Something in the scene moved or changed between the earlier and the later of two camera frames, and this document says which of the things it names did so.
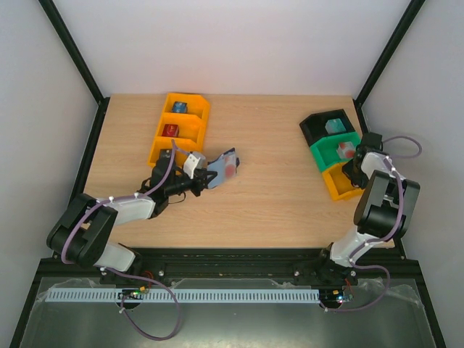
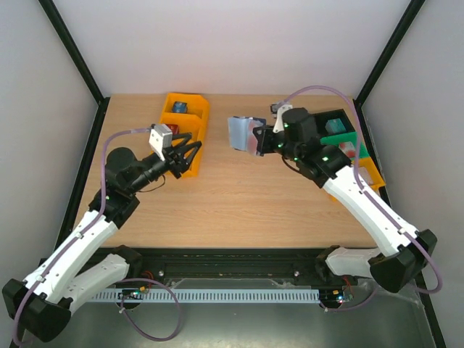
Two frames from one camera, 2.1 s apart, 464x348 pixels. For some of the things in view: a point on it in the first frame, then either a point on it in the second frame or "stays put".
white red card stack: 346,150 stays put
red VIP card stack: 170,130 stays put
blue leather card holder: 225,167 to 241,133
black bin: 313,126 stays put
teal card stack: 335,126 stays put
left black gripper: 201,180 to 178,163
